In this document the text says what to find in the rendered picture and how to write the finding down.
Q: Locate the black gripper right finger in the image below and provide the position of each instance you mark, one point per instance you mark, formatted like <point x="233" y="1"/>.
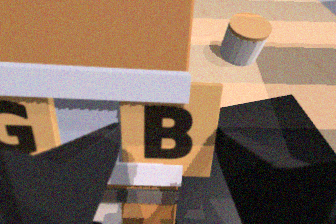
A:
<point x="269" y="187"/>

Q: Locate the white paper label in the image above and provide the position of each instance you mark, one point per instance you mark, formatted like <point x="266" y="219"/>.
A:
<point x="108" y="213"/>

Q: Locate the orange tile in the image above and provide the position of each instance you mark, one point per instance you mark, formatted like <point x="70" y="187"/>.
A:
<point x="28" y="124"/>

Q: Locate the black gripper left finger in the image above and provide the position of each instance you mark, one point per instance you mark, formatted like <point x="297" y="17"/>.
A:
<point x="61" y="185"/>

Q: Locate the white cylindrical canister with orange lid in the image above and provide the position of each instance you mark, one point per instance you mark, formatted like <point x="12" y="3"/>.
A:
<point x="244" y="38"/>

